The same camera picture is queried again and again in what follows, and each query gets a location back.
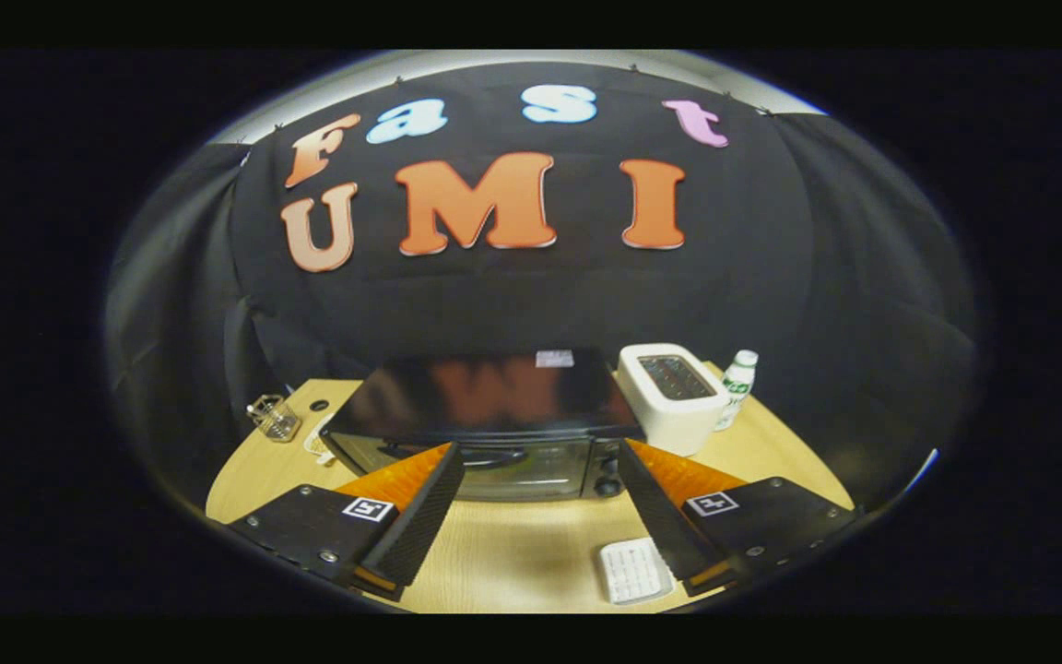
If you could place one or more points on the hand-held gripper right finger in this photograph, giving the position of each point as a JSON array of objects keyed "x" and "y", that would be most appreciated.
[{"x": 655, "y": 521}]

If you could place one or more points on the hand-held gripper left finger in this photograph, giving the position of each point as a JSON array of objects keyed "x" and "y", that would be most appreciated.
[{"x": 420, "y": 521}]

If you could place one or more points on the black toaster oven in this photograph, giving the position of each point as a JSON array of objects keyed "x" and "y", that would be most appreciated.
[{"x": 485, "y": 392}]

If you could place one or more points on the white pop-up toaster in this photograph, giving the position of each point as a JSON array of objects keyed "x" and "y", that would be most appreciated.
[{"x": 678, "y": 415}]

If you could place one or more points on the white slotted tray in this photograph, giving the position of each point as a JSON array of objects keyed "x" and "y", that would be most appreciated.
[{"x": 634, "y": 572}]

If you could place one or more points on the white snack dish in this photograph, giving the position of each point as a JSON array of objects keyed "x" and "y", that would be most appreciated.
[{"x": 317, "y": 444}]

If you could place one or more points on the small white green-label bottle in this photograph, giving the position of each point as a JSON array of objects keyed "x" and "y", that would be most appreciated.
[{"x": 736, "y": 392}]

